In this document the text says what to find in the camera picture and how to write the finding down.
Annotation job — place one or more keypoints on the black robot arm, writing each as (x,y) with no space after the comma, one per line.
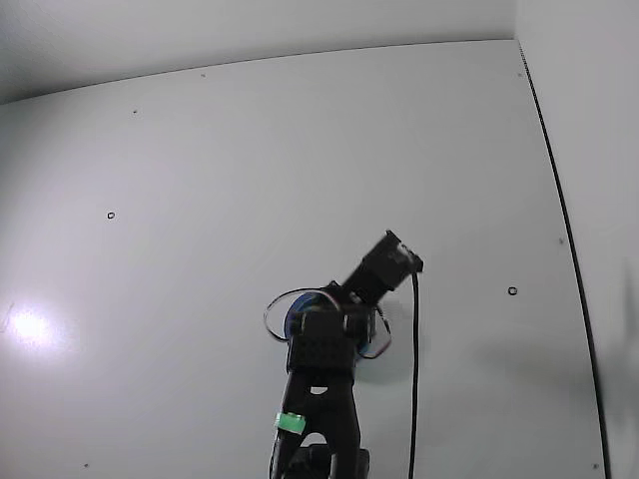
(324,399)

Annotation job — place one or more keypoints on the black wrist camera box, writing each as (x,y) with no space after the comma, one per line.
(384,264)

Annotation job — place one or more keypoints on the blue masking tape roll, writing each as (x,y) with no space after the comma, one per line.
(298,307)

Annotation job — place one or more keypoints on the green tape marker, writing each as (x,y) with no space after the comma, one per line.
(289,422)

